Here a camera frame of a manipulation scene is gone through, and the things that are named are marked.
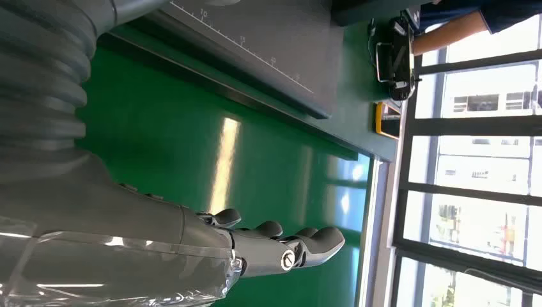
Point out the silver conveyor frame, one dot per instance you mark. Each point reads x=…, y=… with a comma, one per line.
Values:
x=377, y=233

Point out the green conveyor belt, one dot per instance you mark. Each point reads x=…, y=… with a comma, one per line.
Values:
x=169, y=148

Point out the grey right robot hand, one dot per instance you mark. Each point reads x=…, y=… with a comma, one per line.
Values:
x=106, y=220

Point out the dark green table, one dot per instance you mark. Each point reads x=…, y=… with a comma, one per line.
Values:
x=355, y=106

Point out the person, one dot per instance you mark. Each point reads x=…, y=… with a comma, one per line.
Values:
x=449, y=31

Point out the black inbound scanner machine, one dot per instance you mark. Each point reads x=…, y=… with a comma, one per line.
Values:
x=262, y=34

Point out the phone in yellow case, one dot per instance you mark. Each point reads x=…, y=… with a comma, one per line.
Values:
x=387, y=122

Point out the black framed window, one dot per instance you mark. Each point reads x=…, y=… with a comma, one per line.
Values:
x=466, y=127

